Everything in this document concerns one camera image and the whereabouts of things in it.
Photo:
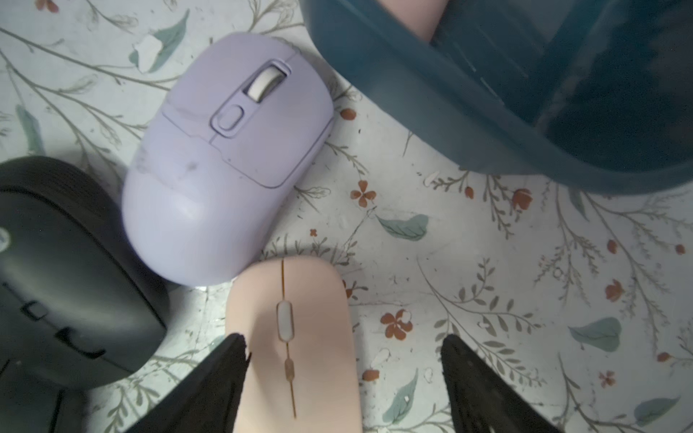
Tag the pink mouse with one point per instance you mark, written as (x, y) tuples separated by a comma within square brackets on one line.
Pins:
[(302, 375), (421, 17)]

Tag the black mouse upper right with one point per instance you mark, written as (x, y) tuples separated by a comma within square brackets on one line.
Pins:
[(79, 308)]

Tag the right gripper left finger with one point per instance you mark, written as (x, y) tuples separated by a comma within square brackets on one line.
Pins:
[(208, 399)]

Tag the purple mouse centre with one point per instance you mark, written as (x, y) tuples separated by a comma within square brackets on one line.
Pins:
[(233, 136)]

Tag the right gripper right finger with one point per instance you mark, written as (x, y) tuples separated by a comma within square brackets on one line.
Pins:
[(480, 401)]

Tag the teal storage box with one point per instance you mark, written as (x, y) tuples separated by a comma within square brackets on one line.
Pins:
[(596, 95)]

